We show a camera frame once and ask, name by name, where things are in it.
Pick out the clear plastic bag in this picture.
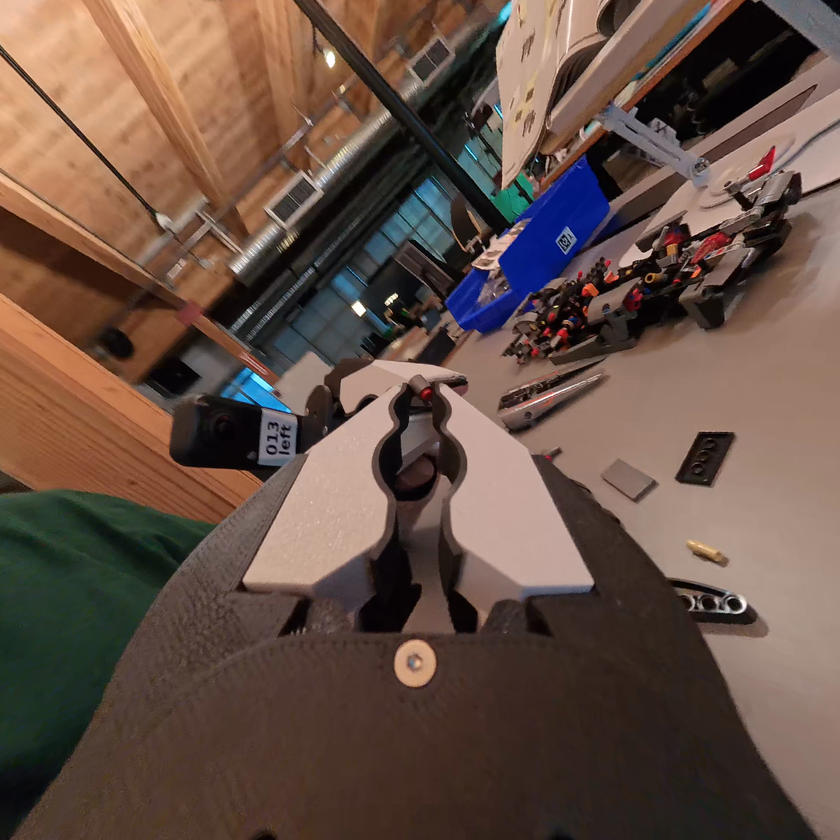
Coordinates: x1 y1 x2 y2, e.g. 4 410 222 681
472 223 526 270

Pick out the white rounded mat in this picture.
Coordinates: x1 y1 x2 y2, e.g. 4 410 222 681
696 128 840 211

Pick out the silver ventilation duct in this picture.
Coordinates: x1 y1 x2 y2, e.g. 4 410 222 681
226 85 460 283

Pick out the black ceiling pipe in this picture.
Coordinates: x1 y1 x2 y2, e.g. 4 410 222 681
292 0 526 231

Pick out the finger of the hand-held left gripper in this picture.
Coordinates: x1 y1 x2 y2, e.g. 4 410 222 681
373 358 469 396
339 366 403 416

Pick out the lego vehicle model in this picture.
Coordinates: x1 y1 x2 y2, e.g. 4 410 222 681
502 169 805 365

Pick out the silver pointed lego panel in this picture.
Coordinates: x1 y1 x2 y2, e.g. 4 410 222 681
499 357 608 431

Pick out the grey flat lego tile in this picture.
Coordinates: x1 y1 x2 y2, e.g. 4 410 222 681
602 459 658 503

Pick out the blue plastic bin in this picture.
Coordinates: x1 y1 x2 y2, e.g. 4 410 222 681
446 156 611 332

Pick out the person's green shirt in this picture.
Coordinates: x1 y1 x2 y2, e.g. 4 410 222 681
0 489 221 828

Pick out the white vent grille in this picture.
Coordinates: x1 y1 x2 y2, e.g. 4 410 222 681
266 174 322 224
407 36 454 83

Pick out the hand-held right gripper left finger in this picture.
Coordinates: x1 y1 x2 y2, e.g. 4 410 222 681
241 384 422 634

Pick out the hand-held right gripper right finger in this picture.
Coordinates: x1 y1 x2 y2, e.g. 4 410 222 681
432 386 595 634

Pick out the black lego plate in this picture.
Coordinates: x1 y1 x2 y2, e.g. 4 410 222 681
676 431 736 487

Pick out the black curved lego beam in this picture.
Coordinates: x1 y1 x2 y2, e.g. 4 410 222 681
669 577 757 626

